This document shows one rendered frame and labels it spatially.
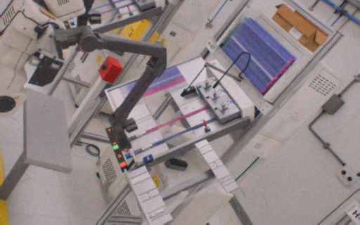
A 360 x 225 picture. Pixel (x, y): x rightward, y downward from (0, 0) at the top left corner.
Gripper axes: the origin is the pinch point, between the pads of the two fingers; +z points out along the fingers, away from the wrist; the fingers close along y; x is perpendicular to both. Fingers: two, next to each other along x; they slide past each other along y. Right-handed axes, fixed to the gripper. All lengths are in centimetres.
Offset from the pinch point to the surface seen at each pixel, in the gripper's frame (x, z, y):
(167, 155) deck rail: -19.9, 5.1, -10.4
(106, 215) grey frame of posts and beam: 24.5, 29.2, -14.1
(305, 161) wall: -148, 136, 19
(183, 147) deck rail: -30.1, 3.9, -10.4
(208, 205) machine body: -39, 79, -10
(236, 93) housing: -73, -4, 5
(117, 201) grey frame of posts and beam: 15.7, 21.0, -13.7
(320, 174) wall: -150, 134, 1
